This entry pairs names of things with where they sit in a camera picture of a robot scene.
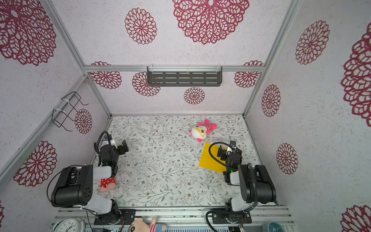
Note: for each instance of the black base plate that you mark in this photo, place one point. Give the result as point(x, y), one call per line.
point(220, 216)
point(126, 217)

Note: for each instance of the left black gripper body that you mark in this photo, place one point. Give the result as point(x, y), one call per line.
point(108, 173)

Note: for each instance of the pink white plush toy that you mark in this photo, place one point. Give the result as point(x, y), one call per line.
point(201, 130)

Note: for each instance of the yellow square paper sheet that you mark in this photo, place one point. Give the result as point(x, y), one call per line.
point(208, 162)

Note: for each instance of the white analog alarm clock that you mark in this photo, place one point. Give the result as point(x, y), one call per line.
point(69, 225)

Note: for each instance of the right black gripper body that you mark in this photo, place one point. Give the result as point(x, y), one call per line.
point(227, 177)

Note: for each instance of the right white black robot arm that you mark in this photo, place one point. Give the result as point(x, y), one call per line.
point(254, 182)

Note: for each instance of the teal round clock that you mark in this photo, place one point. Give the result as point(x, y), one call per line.
point(272, 227)

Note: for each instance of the black wire wall rack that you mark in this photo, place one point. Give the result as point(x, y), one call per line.
point(61, 114)

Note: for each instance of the dark grey wall shelf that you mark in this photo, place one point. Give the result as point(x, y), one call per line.
point(184, 77)

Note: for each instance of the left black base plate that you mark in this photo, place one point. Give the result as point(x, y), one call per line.
point(126, 217)

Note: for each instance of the pig plush striped shirt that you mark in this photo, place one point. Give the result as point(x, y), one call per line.
point(139, 225)

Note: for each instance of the pink doll red dotted dress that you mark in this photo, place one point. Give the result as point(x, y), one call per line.
point(107, 185)

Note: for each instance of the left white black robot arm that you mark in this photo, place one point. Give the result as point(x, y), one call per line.
point(82, 186)

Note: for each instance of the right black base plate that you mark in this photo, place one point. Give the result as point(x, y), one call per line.
point(220, 216)

